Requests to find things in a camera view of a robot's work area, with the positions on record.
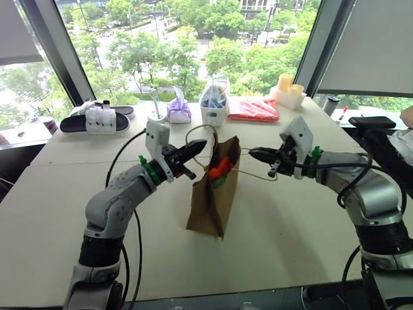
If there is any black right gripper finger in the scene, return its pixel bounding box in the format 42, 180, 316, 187
248, 150, 277, 167
249, 147, 277, 158

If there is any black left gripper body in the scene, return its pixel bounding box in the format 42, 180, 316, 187
162, 144, 197, 181

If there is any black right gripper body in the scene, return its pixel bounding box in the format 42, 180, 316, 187
267, 135, 299, 179

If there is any brown paper bag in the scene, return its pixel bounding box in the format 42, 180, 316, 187
185, 124, 279, 240

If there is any orange carrot plush toy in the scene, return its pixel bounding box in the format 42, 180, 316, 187
207, 156, 236, 189

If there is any red plastic bag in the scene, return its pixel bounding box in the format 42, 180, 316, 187
227, 98, 280, 123

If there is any clear plastic bag with items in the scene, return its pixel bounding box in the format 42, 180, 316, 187
201, 73, 231, 109

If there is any green left wrist clamp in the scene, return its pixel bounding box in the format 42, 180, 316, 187
139, 154, 163, 187

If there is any green wrist clamp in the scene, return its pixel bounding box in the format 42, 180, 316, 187
139, 154, 163, 187
309, 145, 324, 179

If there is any green right wrist clamp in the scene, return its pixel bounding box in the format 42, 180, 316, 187
309, 145, 324, 179

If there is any white plastic basket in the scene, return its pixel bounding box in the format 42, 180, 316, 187
199, 96, 230, 128

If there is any white foam tray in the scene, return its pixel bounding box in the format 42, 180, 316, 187
269, 85, 308, 109

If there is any grey cylinder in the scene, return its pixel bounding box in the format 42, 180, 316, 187
323, 96, 341, 118

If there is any tall yellow cup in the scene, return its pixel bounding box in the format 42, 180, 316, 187
277, 73, 294, 94

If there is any black chair with armrest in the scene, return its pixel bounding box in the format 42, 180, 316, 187
348, 116, 413, 198

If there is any white garment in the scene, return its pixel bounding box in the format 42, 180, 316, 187
388, 128, 413, 164

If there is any pink and white can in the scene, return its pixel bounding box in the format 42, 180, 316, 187
43, 116, 60, 136

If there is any grey roller blind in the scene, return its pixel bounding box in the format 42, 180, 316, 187
0, 0, 45, 67
317, 0, 413, 99

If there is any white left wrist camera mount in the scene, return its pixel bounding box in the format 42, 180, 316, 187
144, 119, 177, 184

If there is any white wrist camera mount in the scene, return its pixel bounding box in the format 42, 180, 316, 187
144, 119, 177, 184
279, 115, 314, 180

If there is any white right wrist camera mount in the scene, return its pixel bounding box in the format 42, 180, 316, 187
279, 115, 314, 180

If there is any black slipper with white strap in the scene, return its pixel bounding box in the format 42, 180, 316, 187
69, 99, 136, 119
59, 107, 131, 135

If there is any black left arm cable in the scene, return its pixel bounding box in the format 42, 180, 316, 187
105, 129, 148, 304

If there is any dark window frame post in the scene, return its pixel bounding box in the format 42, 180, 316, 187
294, 0, 356, 98
18, 0, 97, 108

